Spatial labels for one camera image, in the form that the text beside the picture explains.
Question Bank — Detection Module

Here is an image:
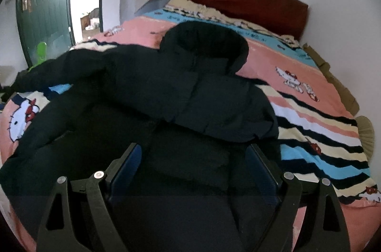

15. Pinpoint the grey wall shelf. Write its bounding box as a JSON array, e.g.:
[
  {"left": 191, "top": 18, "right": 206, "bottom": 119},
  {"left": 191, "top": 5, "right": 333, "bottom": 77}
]
[{"left": 132, "top": 0, "right": 176, "bottom": 16}]

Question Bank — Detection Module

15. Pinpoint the flattened brown cardboard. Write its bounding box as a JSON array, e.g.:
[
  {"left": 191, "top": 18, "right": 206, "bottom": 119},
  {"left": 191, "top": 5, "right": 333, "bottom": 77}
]
[{"left": 302, "top": 43, "right": 361, "bottom": 116}]

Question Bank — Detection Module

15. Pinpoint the striped cartoon printed blanket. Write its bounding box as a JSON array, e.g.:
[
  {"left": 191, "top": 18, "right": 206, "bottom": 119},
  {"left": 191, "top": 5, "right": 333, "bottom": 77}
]
[{"left": 0, "top": 0, "right": 381, "bottom": 252}]

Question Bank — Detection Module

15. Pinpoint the black puffer jacket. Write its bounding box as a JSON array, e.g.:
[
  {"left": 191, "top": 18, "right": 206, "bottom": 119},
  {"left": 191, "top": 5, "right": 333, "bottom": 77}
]
[{"left": 0, "top": 21, "right": 301, "bottom": 252}]

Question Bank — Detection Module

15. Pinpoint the beige hand fan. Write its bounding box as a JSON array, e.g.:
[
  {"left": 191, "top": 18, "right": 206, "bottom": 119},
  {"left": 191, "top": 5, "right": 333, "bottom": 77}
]
[{"left": 356, "top": 116, "right": 376, "bottom": 160}]

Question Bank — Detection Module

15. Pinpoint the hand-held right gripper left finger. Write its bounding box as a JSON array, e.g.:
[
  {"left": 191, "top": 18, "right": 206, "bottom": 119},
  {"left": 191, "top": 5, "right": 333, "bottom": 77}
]
[{"left": 36, "top": 143, "right": 143, "bottom": 252}]

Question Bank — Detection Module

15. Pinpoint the green door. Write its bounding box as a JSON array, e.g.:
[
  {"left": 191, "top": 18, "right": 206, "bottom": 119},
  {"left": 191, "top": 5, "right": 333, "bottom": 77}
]
[{"left": 15, "top": 0, "right": 76, "bottom": 68}]

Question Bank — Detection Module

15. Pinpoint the green plastic object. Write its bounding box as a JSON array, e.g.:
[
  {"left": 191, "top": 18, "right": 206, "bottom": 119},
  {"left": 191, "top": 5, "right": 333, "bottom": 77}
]
[{"left": 35, "top": 42, "right": 48, "bottom": 66}]

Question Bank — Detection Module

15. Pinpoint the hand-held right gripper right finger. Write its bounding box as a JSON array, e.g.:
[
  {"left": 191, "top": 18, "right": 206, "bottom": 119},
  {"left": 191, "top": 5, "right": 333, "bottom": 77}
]
[{"left": 246, "top": 144, "right": 351, "bottom": 252}]

